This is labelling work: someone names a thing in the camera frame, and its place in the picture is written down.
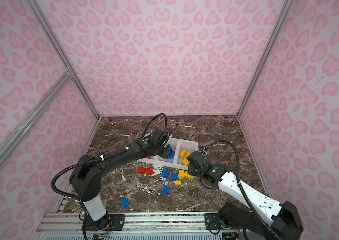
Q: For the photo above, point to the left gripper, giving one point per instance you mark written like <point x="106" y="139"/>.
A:
<point x="167" y="150"/>

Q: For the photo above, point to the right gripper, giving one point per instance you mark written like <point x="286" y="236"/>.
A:
<point x="190" y="168"/>

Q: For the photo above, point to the long yellow brick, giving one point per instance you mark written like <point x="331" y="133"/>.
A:
<point x="185" y="162"/>

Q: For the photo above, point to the blue studded brick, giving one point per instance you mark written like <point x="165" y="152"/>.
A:
<point x="171" y="155"/>

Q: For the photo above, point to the lone yellow brick front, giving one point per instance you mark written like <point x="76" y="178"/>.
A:
<point x="183" y="154"/>

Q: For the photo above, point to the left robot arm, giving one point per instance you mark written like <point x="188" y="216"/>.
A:
<point x="86" y="179"/>

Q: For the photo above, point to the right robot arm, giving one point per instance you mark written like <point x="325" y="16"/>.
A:
<point x="265" y="216"/>

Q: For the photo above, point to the white left bin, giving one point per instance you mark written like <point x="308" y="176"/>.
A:
<point x="148" y="146"/>

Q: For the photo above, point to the white bin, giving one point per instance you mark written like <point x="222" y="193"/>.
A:
<point x="172" y="159"/>
<point x="148" y="146"/>
<point x="183" y="145"/>

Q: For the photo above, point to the white middle bin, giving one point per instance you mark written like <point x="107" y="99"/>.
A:
<point x="172" y="159"/>

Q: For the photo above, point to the white right bin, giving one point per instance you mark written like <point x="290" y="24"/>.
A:
<point x="183" y="145"/>

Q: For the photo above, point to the blue brick beside yellow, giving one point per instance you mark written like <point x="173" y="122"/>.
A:
<point x="174" y="176"/>

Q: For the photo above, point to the red square brick rear right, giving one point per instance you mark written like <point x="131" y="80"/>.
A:
<point x="148" y="171"/>

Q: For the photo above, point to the red square brick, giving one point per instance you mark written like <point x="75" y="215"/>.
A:
<point x="148" y="171"/>
<point x="141" y="170"/>

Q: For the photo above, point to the red square brick rear left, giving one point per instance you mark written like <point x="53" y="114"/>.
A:
<point x="141" y="170"/>

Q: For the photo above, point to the blue brick rear tall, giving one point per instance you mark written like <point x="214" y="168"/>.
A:
<point x="165" y="173"/>

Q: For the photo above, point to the lone blue brick front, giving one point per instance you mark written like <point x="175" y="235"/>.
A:
<point x="125" y="203"/>

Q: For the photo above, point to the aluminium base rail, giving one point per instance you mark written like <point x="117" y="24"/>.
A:
<point x="155" y="226"/>

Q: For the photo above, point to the diagonal aluminium frame bar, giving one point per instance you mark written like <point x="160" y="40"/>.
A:
<point x="30" y="120"/>

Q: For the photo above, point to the left corner frame post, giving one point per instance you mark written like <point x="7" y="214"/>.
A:
<point x="57" y="47"/>

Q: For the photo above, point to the corner frame post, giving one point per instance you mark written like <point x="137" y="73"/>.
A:
<point x="57" y="47"/>
<point x="285" y="11"/>

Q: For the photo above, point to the right corner frame post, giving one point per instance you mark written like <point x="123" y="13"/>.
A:
<point x="285" y="11"/>

